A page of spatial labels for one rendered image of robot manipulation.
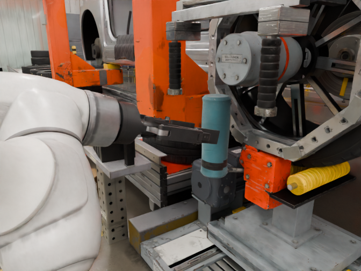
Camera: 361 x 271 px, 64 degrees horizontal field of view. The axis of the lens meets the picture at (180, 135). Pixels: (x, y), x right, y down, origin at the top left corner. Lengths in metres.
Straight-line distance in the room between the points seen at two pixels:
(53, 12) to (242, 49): 2.44
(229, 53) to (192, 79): 0.53
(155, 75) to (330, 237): 0.88
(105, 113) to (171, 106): 0.76
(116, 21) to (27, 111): 2.88
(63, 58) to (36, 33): 10.75
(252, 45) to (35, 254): 0.60
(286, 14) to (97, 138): 0.39
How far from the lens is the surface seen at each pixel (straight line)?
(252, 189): 0.96
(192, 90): 1.28
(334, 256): 1.14
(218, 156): 0.90
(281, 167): 0.91
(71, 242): 0.31
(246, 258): 1.16
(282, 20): 0.58
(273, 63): 0.58
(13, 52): 13.53
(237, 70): 0.74
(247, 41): 0.73
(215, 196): 1.22
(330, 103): 0.89
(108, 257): 1.41
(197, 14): 0.80
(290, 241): 1.13
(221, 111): 0.86
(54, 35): 2.99
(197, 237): 1.35
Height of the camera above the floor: 0.87
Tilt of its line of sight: 17 degrees down
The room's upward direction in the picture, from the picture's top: straight up
